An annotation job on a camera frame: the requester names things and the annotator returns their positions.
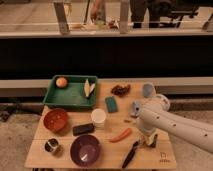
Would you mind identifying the black handled brush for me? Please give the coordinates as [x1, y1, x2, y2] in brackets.
[122, 134, 158, 169]

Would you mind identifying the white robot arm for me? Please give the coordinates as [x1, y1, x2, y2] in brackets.
[136, 94, 213, 154]

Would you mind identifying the purple bowl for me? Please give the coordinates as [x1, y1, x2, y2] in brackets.
[70, 134, 101, 167]

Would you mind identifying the red-brown bowl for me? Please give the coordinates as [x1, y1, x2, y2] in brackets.
[43, 108, 68, 133]

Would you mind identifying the orange carrot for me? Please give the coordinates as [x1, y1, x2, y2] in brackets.
[109, 128, 132, 143]

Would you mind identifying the metal fork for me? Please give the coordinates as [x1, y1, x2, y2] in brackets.
[124, 120, 136, 124]

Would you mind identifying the blue crumpled cloth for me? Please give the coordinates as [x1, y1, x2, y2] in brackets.
[130, 101, 141, 118]

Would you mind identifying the blue-grey cup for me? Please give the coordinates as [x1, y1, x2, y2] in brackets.
[142, 83, 154, 98]

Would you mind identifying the green sponge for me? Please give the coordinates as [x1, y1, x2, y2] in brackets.
[105, 96, 118, 113]

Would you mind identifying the dark grape bunch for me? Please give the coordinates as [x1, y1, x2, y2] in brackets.
[111, 85, 131, 97]

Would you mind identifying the white cup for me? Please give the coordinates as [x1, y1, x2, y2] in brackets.
[91, 108, 107, 128]

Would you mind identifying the black rectangular block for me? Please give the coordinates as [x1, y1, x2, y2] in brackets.
[73, 123, 95, 136]

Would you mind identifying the green plastic tray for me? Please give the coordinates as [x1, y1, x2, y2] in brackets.
[43, 75, 98, 110]

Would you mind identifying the small metal cup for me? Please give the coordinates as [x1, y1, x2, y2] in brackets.
[44, 138, 60, 155]

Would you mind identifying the orange ball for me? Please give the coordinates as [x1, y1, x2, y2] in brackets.
[56, 77, 68, 88]

